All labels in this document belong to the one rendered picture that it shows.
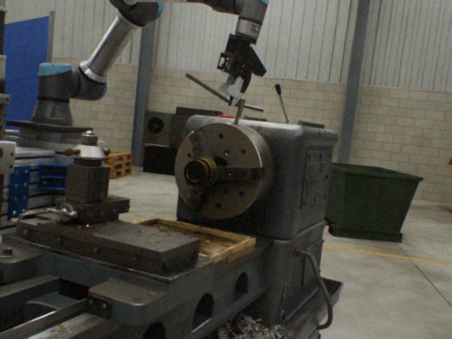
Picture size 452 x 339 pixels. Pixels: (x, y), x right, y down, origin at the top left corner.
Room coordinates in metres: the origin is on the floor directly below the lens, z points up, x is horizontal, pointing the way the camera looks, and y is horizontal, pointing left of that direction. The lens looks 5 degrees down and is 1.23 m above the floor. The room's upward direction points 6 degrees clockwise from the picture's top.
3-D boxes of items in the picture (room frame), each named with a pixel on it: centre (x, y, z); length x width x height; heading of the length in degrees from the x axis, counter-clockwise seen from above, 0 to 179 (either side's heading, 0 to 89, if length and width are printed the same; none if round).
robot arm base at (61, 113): (1.87, 0.66, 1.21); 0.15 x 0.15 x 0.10
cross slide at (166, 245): (1.10, 0.26, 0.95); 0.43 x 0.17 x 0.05; 64
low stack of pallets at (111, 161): (9.58, 2.33, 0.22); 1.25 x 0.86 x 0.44; 175
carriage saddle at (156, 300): (1.06, 0.26, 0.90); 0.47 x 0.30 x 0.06; 64
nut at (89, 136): (1.13, 0.31, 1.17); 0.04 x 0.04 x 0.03
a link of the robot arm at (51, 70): (1.87, 0.65, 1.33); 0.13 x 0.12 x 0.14; 144
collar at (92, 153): (1.13, 0.31, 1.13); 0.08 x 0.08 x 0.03
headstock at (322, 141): (1.98, -0.16, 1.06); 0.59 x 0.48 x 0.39; 154
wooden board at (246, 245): (1.39, 0.10, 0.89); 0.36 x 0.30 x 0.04; 64
